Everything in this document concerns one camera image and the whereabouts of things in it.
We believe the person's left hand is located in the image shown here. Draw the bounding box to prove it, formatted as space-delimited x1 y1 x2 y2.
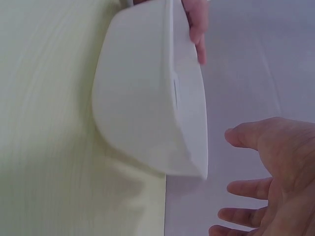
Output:
181 0 210 65

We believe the white plastic bowl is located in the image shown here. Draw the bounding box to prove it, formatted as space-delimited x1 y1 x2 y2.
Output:
91 0 210 180

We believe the person's right hand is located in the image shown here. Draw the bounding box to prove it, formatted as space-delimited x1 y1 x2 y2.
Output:
208 116 315 236

